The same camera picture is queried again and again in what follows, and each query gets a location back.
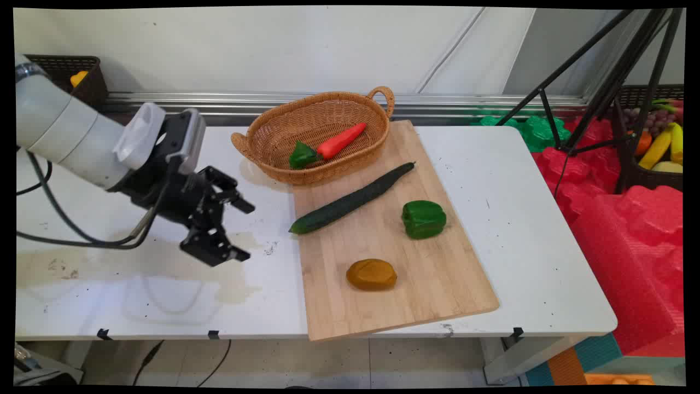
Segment orange foam tray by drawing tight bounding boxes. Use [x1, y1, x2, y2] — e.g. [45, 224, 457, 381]
[584, 374, 656, 386]

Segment long dark green cucumber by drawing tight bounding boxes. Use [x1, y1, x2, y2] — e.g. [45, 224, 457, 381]
[289, 162, 416, 235]

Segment thin black floor cable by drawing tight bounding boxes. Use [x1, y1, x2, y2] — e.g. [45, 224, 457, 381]
[197, 339, 231, 388]

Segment grey tipped gripper cable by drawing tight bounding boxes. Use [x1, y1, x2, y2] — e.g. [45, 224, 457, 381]
[15, 211, 156, 251]

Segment green foam sheet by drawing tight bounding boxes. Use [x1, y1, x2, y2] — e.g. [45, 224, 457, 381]
[470, 114, 572, 153]

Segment red and green toy fruit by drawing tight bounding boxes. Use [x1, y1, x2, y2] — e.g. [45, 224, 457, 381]
[651, 98, 684, 124]

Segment oval wicker basket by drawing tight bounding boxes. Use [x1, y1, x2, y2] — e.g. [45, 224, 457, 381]
[231, 86, 395, 186]

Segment green toy bell pepper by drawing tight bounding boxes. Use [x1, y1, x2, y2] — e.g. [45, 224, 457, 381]
[402, 200, 447, 240]

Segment yellow toy banana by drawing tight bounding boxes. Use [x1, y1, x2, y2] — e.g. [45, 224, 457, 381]
[638, 127, 672, 170]
[669, 121, 684, 165]

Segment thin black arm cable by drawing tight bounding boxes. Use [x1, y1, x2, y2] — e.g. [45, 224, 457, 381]
[15, 160, 54, 196]

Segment white table leg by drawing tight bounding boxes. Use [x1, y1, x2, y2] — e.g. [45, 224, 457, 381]
[481, 335, 581, 385]

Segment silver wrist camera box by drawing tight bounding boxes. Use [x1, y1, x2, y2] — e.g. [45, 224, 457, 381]
[167, 108, 207, 176]

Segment dark woven fruit basket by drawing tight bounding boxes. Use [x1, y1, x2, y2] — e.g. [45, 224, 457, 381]
[611, 84, 684, 192]

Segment wooden cutting board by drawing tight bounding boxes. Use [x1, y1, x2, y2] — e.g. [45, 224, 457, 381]
[291, 120, 500, 342]

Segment brown toy potato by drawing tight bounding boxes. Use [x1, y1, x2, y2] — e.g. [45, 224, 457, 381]
[346, 259, 398, 291]

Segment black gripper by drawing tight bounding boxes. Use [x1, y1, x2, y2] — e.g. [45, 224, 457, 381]
[125, 159, 255, 267]

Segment metal wall rail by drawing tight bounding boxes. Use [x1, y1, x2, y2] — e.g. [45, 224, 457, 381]
[104, 92, 588, 126]

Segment black floor cable with plug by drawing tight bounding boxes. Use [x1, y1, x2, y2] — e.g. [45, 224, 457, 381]
[133, 340, 165, 386]

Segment large red foam sheet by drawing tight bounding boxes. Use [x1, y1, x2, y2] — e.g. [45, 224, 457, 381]
[570, 185, 685, 357]

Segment toy carrot with green top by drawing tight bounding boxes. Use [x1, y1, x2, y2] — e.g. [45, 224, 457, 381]
[289, 123, 367, 169]

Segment black camera tripod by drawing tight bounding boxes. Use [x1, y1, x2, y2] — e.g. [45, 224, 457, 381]
[495, 8, 684, 195]

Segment teal and orange floor mat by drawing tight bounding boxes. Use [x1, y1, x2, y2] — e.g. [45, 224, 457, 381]
[525, 333, 624, 386]

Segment grey metal stand base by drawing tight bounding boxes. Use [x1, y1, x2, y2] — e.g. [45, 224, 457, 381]
[14, 342, 84, 386]

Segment purple toy grapes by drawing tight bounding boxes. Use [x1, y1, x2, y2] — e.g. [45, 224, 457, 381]
[623, 108, 677, 137]

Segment black camera cable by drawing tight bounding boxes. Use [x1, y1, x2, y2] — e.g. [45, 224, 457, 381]
[26, 152, 181, 247]

